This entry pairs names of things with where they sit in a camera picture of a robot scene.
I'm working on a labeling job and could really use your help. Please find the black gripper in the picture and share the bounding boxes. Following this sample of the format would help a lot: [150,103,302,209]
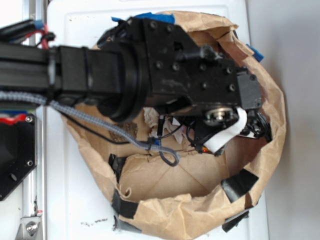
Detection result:
[159,66,271,156]

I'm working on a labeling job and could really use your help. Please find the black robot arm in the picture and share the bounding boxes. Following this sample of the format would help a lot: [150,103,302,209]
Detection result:
[0,17,272,155]

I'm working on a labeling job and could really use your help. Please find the crumpled white paper ball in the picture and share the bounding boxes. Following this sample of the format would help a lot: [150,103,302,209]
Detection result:
[143,107,185,144]

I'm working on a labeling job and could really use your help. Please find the brown paper bag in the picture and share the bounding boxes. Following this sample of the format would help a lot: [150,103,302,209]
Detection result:
[64,10,287,240]

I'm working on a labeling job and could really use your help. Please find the white ribbon cable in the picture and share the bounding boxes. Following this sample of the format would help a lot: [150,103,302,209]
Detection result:
[204,107,248,153]

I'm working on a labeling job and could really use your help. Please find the grey braided cable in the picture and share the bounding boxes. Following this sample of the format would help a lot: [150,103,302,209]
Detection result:
[0,91,181,167]

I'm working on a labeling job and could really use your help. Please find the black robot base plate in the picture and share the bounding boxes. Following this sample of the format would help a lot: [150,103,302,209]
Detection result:
[0,114,36,201]

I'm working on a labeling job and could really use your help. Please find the aluminium rail with bracket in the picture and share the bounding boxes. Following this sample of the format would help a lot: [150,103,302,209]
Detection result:
[14,0,48,240]

